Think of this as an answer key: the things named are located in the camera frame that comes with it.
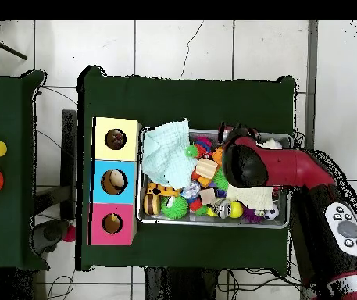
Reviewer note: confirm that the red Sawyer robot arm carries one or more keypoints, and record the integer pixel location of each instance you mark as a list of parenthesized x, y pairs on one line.
[(290, 168)]

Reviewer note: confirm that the clear mesh bin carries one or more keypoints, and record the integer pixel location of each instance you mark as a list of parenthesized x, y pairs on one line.
[(172, 220)]

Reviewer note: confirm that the wooden box with three holes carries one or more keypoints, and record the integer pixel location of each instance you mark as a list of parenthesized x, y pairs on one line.
[(103, 187)]

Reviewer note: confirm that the mint green muslin cloth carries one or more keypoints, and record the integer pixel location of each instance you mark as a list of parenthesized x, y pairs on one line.
[(165, 156)]

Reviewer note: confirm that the clear glitter ball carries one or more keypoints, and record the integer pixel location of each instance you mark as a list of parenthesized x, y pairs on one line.
[(190, 190)]

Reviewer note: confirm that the ridged wooden block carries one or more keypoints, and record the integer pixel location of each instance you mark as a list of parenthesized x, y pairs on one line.
[(206, 168)]

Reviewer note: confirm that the small orange basketball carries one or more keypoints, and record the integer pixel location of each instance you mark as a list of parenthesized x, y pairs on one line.
[(217, 156)]

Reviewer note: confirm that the green spiky ball with eyes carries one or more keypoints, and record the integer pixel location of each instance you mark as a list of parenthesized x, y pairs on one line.
[(178, 207)]

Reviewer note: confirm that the wooden striped burger toy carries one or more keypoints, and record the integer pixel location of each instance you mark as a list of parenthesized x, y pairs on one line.
[(151, 203)]

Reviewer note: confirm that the yellow ball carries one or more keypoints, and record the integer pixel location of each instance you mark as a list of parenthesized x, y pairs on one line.
[(236, 209)]

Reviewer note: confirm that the cream muslin cloth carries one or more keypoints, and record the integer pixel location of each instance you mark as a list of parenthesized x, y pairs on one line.
[(253, 197)]

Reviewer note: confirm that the black padded upright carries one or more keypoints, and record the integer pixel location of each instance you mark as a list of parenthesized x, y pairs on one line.
[(68, 140)]

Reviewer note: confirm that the dark green side table cloth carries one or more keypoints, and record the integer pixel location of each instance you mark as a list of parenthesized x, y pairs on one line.
[(3, 234)]

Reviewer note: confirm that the black tripod leg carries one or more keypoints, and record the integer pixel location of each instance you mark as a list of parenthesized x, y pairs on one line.
[(6, 48)]

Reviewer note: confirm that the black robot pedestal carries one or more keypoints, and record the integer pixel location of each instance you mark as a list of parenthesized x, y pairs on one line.
[(172, 287)]

